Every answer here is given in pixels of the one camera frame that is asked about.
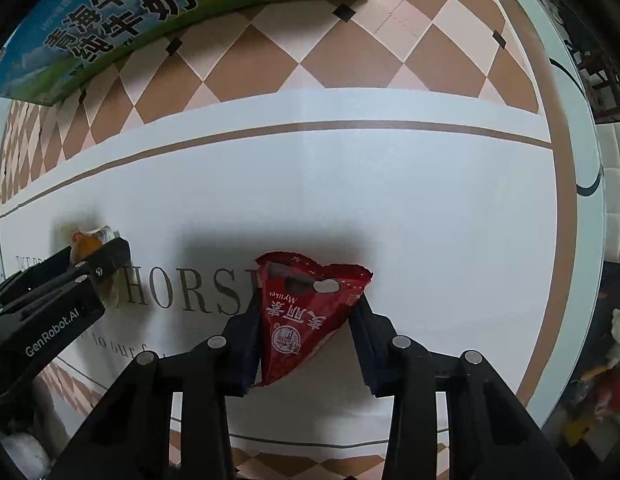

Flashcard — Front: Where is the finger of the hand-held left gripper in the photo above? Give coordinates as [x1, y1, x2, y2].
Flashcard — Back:
[0, 236, 131, 311]

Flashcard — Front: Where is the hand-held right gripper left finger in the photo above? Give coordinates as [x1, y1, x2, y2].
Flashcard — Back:
[47, 292, 265, 480]

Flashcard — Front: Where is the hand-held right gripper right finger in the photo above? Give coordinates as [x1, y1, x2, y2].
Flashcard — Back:
[347, 295, 573, 480]

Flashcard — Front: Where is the clear packet with orange egg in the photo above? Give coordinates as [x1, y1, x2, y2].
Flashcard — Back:
[62, 225, 123, 306]

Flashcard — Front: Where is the red triangular packet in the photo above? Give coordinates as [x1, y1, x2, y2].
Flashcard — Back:
[255, 251, 374, 387]

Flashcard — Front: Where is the blue green milk carton box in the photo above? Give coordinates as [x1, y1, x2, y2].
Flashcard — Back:
[0, 0, 375, 107]

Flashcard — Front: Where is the printed checkered tablecloth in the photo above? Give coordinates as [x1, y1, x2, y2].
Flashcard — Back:
[0, 0, 606, 480]

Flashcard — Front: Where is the red and white soft item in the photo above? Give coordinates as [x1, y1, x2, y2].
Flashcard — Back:
[565, 305, 620, 461]

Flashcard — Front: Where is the white tufted sofa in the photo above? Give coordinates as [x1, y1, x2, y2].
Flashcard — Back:
[592, 122, 620, 261]

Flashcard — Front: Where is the dark chair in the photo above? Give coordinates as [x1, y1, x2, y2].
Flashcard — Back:
[565, 10, 620, 123]

